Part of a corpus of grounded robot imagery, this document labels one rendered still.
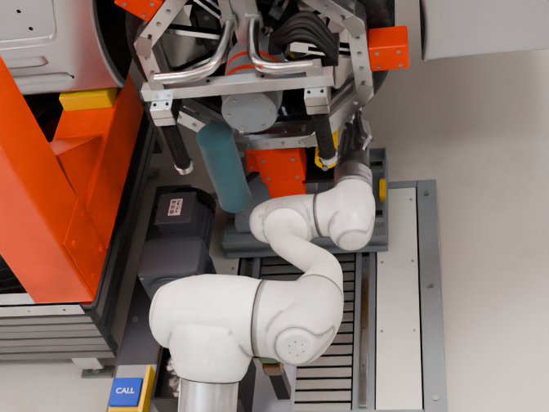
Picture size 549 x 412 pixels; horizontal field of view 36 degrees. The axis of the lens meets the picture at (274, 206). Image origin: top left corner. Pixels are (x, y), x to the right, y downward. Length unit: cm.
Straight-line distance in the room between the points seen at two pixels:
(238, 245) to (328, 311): 119
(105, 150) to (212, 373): 96
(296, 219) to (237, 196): 32
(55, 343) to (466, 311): 118
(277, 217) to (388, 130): 119
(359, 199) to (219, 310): 61
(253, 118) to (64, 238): 51
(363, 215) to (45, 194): 70
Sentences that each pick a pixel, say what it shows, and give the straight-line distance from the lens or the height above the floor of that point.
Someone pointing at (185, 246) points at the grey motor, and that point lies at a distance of 231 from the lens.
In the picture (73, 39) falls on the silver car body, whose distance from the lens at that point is 223.
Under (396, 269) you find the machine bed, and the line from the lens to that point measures 255.
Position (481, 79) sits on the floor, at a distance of 321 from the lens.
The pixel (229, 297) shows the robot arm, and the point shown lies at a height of 100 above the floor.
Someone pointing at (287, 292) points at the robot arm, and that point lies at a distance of 144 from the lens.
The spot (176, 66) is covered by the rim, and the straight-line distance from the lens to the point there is 222.
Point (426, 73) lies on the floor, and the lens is 325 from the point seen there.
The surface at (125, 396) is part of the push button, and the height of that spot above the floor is 48.
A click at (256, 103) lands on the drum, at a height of 88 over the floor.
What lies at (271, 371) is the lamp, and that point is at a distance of 182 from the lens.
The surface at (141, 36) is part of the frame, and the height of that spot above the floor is 98.
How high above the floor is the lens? 214
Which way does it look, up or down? 48 degrees down
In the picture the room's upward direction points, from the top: 16 degrees counter-clockwise
